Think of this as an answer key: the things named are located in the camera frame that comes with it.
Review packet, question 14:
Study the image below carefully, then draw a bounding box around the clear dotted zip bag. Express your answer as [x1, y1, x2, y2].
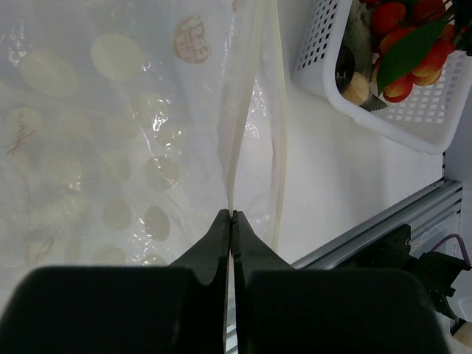
[0, 0, 288, 270]

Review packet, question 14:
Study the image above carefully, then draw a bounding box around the white plastic basket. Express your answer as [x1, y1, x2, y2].
[293, 1, 471, 154]

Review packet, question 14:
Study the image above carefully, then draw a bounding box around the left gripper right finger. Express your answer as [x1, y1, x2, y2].
[232, 212, 449, 353]

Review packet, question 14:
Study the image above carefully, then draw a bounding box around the beige garlic bulb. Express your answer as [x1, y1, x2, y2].
[342, 72, 369, 106]

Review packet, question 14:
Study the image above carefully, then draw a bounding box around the dark brown mushroom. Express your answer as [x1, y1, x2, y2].
[335, 44, 355, 94]

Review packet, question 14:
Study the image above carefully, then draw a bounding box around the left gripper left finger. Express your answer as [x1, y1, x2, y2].
[1, 209, 229, 353]

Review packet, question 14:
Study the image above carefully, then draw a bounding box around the grey toy fish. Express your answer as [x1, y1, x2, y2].
[344, 1, 386, 112]

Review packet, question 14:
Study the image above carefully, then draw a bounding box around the aluminium mounting rail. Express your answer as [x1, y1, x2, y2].
[292, 179, 462, 269]

